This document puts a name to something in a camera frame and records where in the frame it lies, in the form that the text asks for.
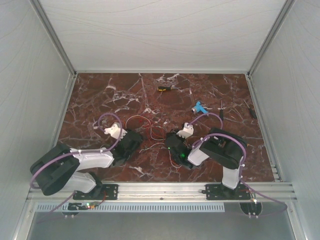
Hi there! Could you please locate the red wire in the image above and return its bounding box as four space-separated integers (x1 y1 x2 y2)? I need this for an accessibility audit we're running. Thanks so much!
139 117 168 141

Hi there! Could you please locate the white wire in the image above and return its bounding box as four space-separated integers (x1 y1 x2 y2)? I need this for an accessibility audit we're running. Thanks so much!
124 115 181 168

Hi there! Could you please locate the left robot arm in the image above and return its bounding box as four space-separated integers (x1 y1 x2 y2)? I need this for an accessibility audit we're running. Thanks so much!
29 130 143 199

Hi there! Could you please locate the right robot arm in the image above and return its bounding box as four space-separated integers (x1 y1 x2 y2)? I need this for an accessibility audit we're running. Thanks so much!
164 127 250 200

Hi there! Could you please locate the yellow black screwdriver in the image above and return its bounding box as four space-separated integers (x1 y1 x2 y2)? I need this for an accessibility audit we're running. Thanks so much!
157 86 180 92

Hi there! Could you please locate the blue plastic tool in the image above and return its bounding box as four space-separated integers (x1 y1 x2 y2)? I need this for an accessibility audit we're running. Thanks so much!
191 101 208 114

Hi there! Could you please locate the black screwdriver far right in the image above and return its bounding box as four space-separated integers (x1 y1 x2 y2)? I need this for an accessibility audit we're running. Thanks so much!
244 100 258 119

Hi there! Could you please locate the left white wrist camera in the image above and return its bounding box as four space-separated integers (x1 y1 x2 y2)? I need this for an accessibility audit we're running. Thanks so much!
103 122 128 140

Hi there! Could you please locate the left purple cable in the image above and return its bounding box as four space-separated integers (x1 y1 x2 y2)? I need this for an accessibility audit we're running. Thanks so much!
29 112 123 223

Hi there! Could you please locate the black handle screwdriver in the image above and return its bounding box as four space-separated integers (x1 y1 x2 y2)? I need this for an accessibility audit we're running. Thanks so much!
218 100 225 121

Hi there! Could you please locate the aluminium front rail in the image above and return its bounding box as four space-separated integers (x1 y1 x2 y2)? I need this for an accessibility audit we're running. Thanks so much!
27 181 298 201

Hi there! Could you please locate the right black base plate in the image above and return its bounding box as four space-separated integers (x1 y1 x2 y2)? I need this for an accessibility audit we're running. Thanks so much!
201 183 251 201

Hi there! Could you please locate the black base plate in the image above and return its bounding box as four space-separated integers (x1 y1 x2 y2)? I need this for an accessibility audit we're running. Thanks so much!
201 183 251 201
72 184 119 201

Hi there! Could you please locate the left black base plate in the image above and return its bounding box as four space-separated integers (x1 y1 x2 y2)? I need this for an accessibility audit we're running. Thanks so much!
72 184 119 201

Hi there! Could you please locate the slotted grey cable duct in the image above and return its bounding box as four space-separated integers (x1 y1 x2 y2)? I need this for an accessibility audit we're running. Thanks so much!
34 202 226 213

